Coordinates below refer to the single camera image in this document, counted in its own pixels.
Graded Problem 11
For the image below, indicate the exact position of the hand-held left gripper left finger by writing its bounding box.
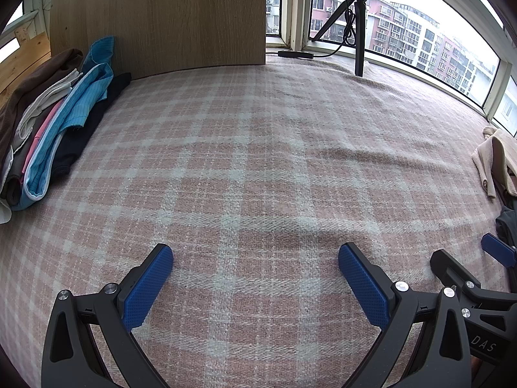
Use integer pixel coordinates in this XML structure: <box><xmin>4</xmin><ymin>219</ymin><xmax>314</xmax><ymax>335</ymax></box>
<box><xmin>40</xmin><ymin>243</ymin><xmax>174</xmax><ymax>388</ymax></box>

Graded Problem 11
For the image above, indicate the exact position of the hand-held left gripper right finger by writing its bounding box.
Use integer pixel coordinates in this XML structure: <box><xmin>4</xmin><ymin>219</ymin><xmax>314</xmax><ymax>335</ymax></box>
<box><xmin>338</xmin><ymin>242</ymin><xmax>473</xmax><ymax>388</ymax></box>

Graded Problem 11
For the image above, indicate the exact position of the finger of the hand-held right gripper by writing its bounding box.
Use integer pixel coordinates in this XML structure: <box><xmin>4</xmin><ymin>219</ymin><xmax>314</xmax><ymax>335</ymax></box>
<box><xmin>429</xmin><ymin>248</ymin><xmax>517</xmax><ymax>305</ymax></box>
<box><xmin>480</xmin><ymin>232</ymin><xmax>517</xmax><ymax>270</ymax></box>

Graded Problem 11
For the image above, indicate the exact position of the beige knit sweater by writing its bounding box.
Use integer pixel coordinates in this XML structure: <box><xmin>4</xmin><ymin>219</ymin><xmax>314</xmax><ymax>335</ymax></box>
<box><xmin>472</xmin><ymin>126</ymin><xmax>517</xmax><ymax>199</ymax></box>

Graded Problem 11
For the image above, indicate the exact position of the dark cloth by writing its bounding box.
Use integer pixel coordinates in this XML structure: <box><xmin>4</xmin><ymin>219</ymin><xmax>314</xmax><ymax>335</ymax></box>
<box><xmin>496</xmin><ymin>206</ymin><xmax>517</xmax><ymax>251</ymax></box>

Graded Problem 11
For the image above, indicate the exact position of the pink plaid blanket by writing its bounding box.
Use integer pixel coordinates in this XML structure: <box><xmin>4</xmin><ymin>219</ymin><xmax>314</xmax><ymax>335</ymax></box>
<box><xmin>0</xmin><ymin>54</ymin><xmax>517</xmax><ymax>388</ymax></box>

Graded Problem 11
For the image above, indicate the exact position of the dark navy garment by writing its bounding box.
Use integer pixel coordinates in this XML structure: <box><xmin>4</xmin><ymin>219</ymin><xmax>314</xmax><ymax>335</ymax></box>
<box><xmin>50</xmin><ymin>73</ymin><xmax>132</xmax><ymax>178</ymax></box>

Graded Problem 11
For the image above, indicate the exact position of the grey garment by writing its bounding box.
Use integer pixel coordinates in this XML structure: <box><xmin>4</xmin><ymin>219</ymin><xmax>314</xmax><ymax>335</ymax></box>
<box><xmin>0</xmin><ymin>141</ymin><xmax>31</xmax><ymax>207</ymax></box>

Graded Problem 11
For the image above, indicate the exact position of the pink garment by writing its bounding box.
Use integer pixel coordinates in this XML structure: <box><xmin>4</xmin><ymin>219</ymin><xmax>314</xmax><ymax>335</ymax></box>
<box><xmin>22</xmin><ymin>101</ymin><xmax>65</xmax><ymax>170</ymax></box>

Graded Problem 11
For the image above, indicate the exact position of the light blue striped garment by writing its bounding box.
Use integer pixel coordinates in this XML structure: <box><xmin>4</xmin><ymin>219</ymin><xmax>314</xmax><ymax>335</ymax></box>
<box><xmin>23</xmin><ymin>36</ymin><xmax>115</xmax><ymax>211</ymax></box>

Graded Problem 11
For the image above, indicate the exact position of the white garment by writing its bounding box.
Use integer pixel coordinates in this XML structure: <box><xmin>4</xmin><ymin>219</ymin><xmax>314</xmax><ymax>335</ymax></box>
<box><xmin>10</xmin><ymin>69</ymin><xmax>83</xmax><ymax>146</ymax></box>

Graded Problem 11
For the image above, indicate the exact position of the brown garment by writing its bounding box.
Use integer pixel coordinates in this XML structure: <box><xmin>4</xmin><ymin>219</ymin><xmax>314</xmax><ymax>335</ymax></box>
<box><xmin>0</xmin><ymin>48</ymin><xmax>83</xmax><ymax>162</ymax></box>

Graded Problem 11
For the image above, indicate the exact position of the black tripod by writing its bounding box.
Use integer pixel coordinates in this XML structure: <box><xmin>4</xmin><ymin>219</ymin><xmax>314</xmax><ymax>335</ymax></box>
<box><xmin>309</xmin><ymin>0</ymin><xmax>370</xmax><ymax>77</ymax></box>

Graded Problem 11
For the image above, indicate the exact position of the pine slat panel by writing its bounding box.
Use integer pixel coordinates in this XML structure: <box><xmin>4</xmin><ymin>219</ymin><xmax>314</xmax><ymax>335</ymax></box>
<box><xmin>0</xmin><ymin>30</ymin><xmax>52</xmax><ymax>102</ymax></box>

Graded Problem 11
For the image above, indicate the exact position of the large plywood board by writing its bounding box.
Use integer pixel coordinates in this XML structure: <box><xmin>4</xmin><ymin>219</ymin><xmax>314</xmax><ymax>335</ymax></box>
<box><xmin>48</xmin><ymin>0</ymin><xmax>266</xmax><ymax>81</ymax></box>

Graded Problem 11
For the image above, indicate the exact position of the black tripod cable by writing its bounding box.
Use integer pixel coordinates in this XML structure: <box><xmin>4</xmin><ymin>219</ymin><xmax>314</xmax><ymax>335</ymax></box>
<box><xmin>311</xmin><ymin>0</ymin><xmax>358</xmax><ymax>58</ymax></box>

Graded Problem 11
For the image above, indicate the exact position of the white window frame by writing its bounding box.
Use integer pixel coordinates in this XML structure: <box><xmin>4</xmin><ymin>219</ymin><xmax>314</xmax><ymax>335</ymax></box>
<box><xmin>264</xmin><ymin>0</ymin><xmax>517</xmax><ymax>138</ymax></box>

